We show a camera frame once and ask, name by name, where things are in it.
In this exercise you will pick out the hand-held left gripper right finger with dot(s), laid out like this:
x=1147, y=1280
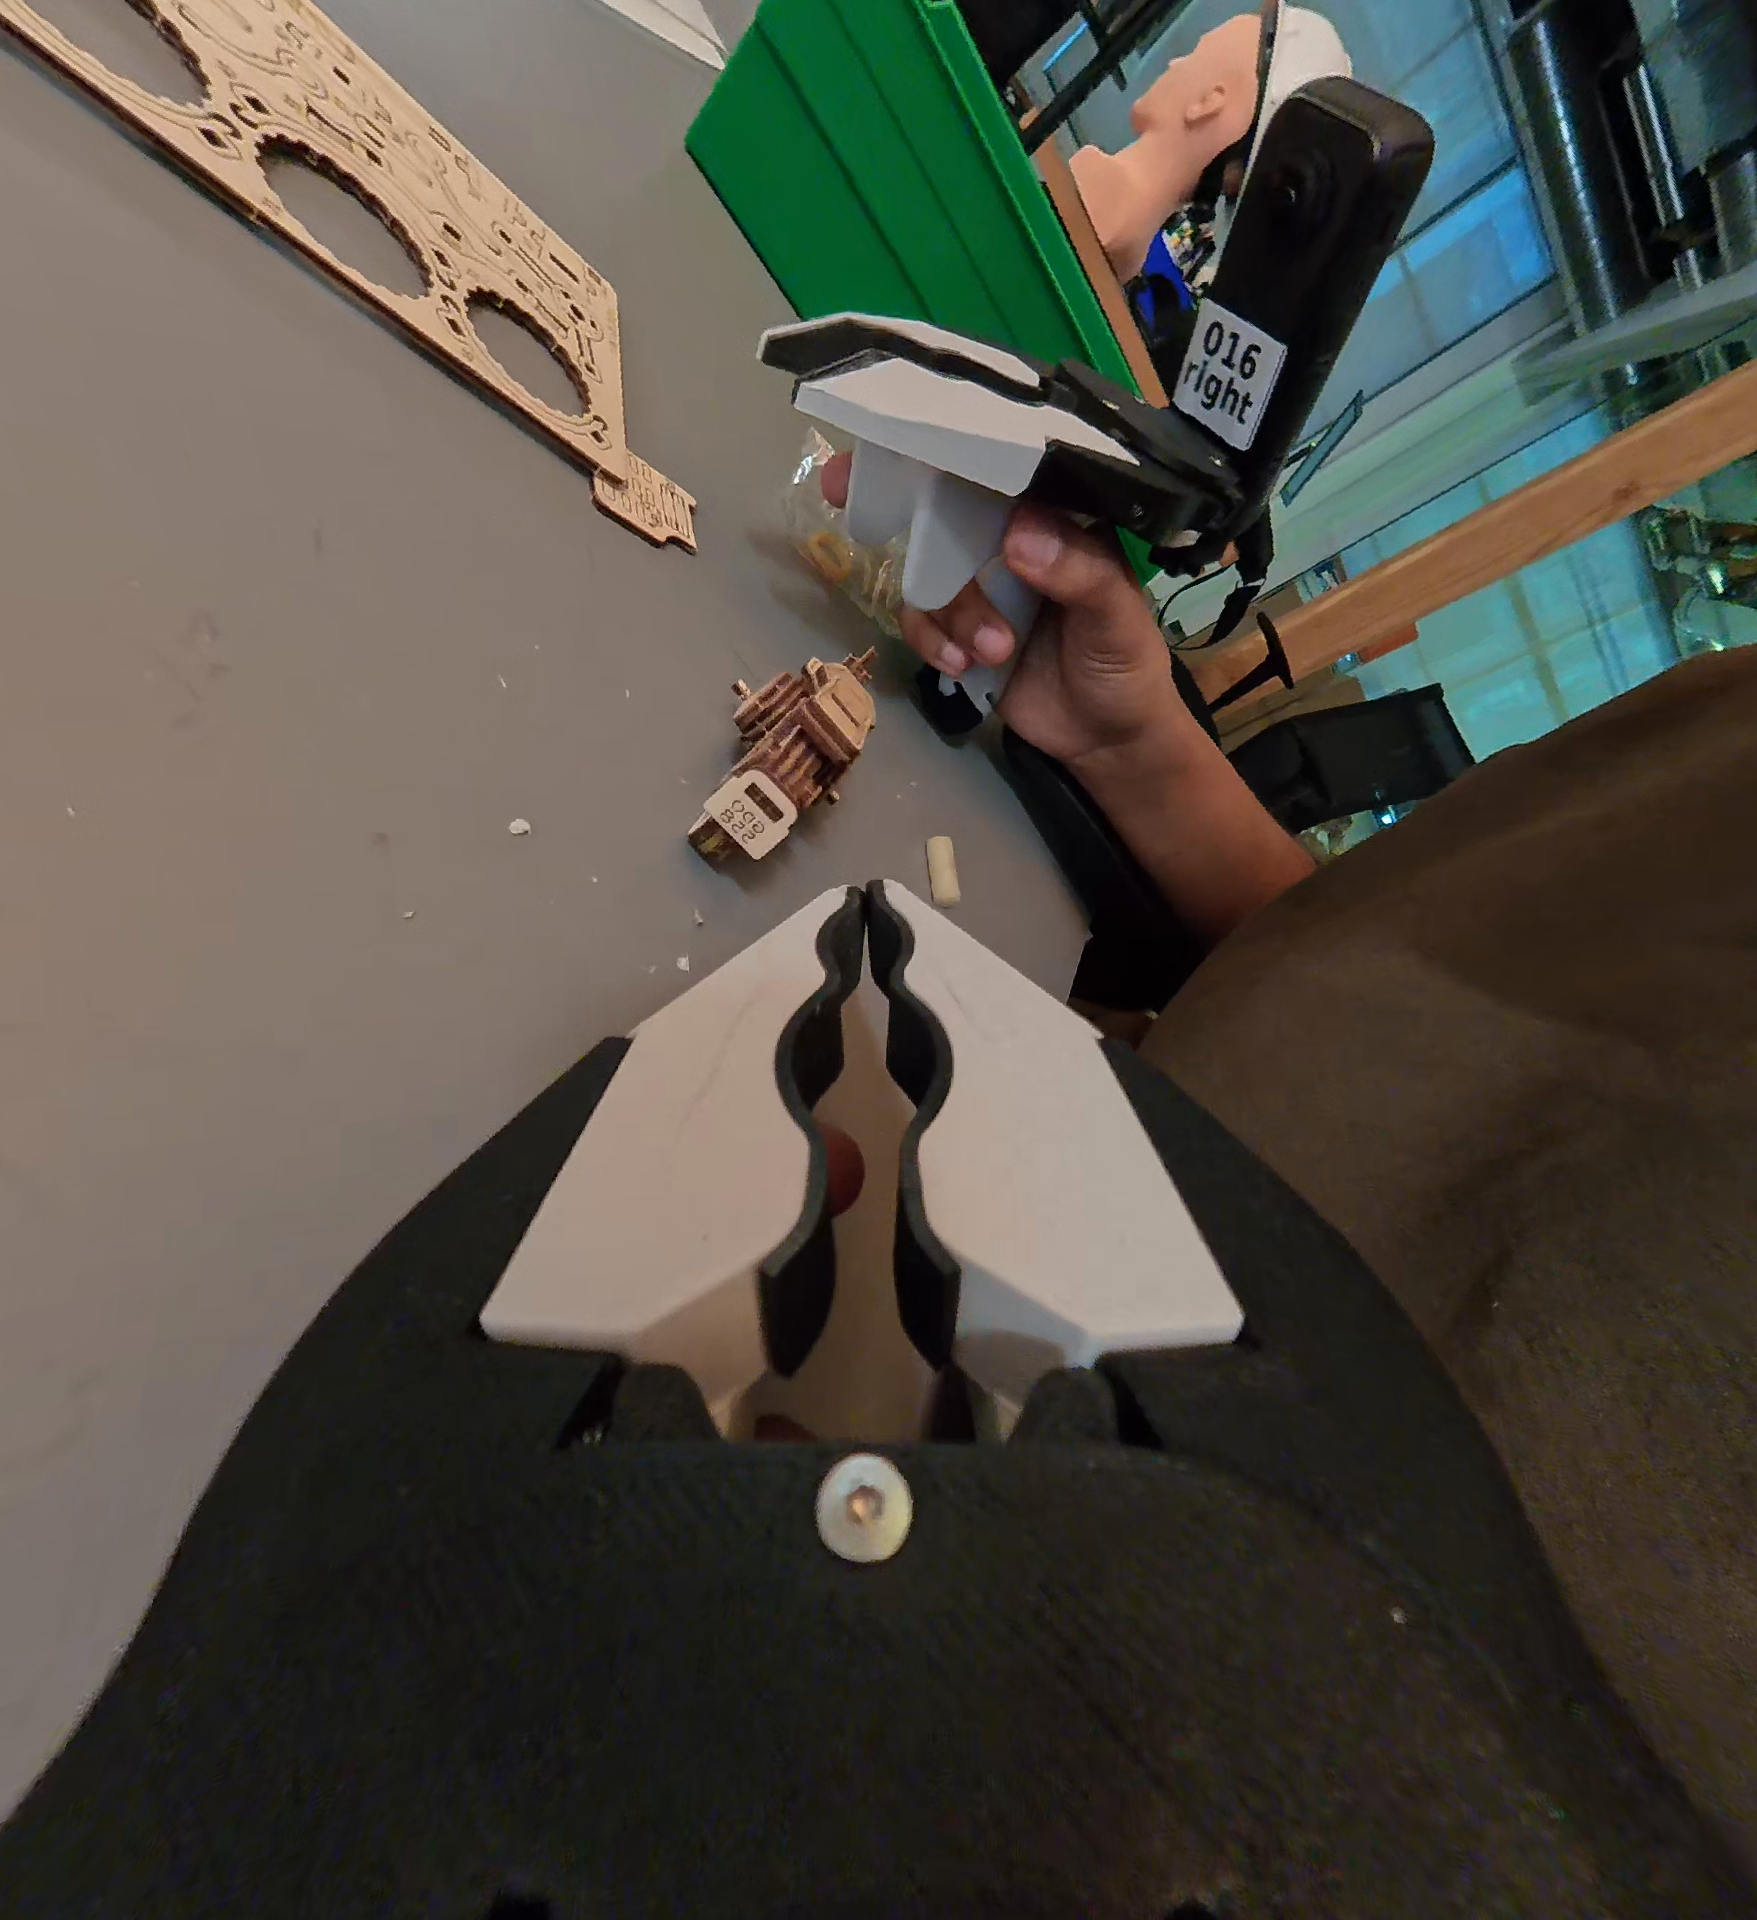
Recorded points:
x=1058, y=1200

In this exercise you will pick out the metal ventilation ducts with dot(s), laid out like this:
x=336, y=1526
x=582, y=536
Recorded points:
x=1567, y=149

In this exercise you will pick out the person's right forearm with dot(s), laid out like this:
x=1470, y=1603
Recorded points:
x=1193, y=839

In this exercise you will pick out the small wooden dowel piece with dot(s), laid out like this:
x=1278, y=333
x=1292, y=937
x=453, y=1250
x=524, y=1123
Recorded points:
x=944, y=870

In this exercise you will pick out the clear plastic bag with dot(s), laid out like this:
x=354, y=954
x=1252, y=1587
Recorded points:
x=811, y=516

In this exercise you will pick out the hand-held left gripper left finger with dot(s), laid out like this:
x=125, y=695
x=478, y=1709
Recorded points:
x=637, y=1200

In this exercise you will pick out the black monitor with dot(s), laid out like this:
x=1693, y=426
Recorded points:
x=1357, y=756

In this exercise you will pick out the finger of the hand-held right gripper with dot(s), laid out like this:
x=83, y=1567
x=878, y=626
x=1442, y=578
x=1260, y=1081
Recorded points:
x=922, y=346
x=939, y=428

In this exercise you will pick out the large wooden puzzle sheet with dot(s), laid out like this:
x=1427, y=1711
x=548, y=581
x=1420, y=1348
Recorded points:
x=489, y=241

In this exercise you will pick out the assembled wooden engine model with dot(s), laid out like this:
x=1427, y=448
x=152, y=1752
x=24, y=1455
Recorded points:
x=795, y=751

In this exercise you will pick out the wooden beam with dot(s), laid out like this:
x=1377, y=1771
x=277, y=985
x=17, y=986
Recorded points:
x=1567, y=495

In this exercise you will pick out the person's right hand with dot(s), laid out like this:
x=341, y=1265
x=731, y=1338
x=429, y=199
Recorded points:
x=1103, y=660

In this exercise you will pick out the green plastic bin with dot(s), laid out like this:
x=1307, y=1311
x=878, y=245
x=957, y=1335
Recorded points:
x=878, y=136

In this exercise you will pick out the person's brown shirt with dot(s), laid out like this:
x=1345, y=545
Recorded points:
x=1567, y=1200

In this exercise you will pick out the grey desk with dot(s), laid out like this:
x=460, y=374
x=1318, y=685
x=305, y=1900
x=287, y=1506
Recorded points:
x=217, y=751

